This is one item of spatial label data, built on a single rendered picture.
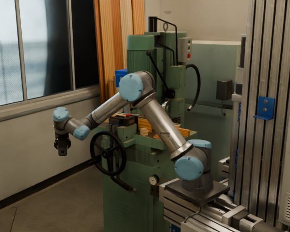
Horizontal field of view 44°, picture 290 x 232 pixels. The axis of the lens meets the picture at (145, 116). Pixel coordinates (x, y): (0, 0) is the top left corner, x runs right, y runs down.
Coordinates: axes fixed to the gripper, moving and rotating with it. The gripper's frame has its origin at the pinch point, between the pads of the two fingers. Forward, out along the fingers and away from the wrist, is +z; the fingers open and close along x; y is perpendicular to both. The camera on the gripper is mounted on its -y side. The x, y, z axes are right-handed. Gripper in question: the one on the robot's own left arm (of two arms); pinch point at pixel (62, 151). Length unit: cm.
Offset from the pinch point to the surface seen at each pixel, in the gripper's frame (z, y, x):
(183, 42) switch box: -19, 67, -83
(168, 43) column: -19, 66, -72
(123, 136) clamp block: 5.4, 10.6, -36.2
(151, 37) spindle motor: -30, 60, -57
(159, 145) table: 2, 1, -57
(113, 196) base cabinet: 56, -7, -32
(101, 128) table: 24.3, 29.7, -25.7
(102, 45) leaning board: 83, 168, -44
